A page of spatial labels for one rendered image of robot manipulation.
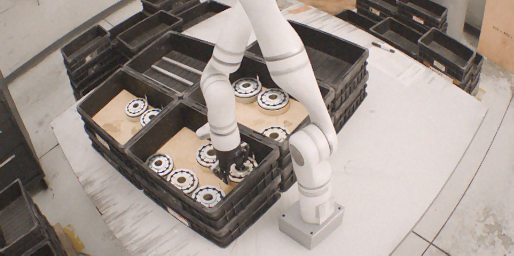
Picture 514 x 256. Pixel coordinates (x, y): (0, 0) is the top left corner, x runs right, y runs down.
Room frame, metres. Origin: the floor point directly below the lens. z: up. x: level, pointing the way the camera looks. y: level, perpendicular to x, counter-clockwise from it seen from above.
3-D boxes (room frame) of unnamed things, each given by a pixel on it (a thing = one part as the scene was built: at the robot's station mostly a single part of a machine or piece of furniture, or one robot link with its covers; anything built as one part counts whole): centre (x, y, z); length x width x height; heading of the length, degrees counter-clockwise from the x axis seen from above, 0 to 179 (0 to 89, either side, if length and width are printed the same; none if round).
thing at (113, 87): (1.20, 0.49, 0.87); 0.40 x 0.30 x 0.11; 48
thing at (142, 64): (1.42, 0.29, 0.87); 0.40 x 0.30 x 0.11; 48
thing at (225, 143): (0.90, 0.10, 1.03); 0.11 x 0.09 x 0.06; 41
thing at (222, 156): (0.89, 0.09, 0.96); 0.08 x 0.08 x 0.09
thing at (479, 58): (2.11, -1.55, 0.26); 0.40 x 0.30 x 0.23; 38
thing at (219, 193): (0.80, 0.16, 0.86); 0.10 x 0.10 x 0.01
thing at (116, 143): (1.20, 0.49, 0.92); 0.40 x 0.30 x 0.02; 48
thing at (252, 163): (0.91, 0.06, 0.86); 0.10 x 0.10 x 0.01
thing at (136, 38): (2.38, 0.63, 0.37); 0.40 x 0.30 x 0.45; 128
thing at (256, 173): (0.93, 0.19, 0.92); 0.40 x 0.30 x 0.02; 48
